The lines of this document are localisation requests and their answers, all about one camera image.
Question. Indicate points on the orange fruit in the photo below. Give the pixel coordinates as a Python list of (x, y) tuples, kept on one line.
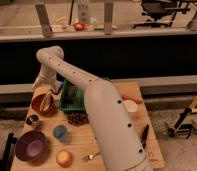
[(64, 158)]

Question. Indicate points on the blue cup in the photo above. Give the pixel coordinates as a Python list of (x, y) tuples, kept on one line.
[(60, 132)]

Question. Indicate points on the purple bowl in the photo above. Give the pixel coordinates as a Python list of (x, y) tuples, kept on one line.
[(30, 145)]

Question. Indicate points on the orange carrot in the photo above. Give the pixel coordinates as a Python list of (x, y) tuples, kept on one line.
[(137, 101)]

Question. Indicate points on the yellow black tool stand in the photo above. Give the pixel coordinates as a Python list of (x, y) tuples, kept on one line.
[(179, 126)]

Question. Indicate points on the black chair frame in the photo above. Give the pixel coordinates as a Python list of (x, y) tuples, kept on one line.
[(4, 160)]

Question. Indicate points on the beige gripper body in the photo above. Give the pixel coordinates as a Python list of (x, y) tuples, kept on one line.
[(46, 76)]

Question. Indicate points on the brown block in bin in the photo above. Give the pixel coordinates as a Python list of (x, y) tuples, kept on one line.
[(70, 94)]

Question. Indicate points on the black office chair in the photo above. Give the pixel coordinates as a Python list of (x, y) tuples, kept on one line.
[(157, 9)]

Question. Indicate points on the white small bowl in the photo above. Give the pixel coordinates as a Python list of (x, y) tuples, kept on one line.
[(131, 106)]

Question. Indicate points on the red bowl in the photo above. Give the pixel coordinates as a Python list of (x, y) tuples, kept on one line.
[(35, 104)]

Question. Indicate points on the metal spoon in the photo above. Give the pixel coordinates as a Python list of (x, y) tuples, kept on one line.
[(90, 156)]

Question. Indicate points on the black marker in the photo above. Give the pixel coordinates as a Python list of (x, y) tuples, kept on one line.
[(144, 136)]

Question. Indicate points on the red apple on shelf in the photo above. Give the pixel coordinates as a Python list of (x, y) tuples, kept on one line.
[(79, 26)]

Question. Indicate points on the bunch of dark grapes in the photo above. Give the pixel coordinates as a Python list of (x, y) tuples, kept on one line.
[(77, 119)]

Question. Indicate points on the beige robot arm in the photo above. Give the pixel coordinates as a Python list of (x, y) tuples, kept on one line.
[(116, 136)]

